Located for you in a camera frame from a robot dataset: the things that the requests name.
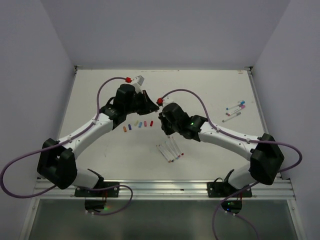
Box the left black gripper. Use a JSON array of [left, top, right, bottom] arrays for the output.
[[125, 89, 159, 116]]

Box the red capped marker pen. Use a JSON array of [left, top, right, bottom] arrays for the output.
[[171, 137, 184, 156]]

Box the pink capped marker pen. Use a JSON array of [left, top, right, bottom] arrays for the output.
[[169, 138, 181, 158]]

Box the light blue capped marker pen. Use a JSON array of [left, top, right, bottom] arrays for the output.
[[164, 141, 178, 159]]

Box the orange marker pen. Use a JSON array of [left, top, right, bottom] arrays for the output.
[[156, 145, 172, 163]]

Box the grey marker pen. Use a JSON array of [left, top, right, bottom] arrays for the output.
[[221, 112, 242, 123]]

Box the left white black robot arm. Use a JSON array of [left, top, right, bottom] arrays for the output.
[[37, 84, 159, 197]]

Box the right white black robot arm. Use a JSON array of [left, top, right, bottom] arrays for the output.
[[158, 102, 284, 197]]

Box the right controller box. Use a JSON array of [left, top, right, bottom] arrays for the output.
[[221, 200, 243, 215]]

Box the controller box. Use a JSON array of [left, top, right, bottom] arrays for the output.
[[221, 200, 243, 215], [84, 200, 109, 216]]

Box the left controller box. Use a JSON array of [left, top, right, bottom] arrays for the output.
[[84, 200, 109, 216]]

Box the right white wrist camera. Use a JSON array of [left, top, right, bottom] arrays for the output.
[[159, 97, 174, 108]]

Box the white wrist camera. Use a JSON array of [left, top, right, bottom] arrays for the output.
[[159, 97, 174, 108], [130, 75, 145, 93]]

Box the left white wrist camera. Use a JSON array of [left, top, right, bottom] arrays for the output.
[[130, 75, 145, 93]]

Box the aluminium mounting rail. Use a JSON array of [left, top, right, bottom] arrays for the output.
[[33, 179, 296, 200]]

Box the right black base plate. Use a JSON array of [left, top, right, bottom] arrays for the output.
[[206, 177, 238, 198]]

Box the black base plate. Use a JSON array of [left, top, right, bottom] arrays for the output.
[[206, 177, 238, 198], [74, 181, 120, 198]]

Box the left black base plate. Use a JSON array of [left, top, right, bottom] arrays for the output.
[[74, 181, 120, 198]]

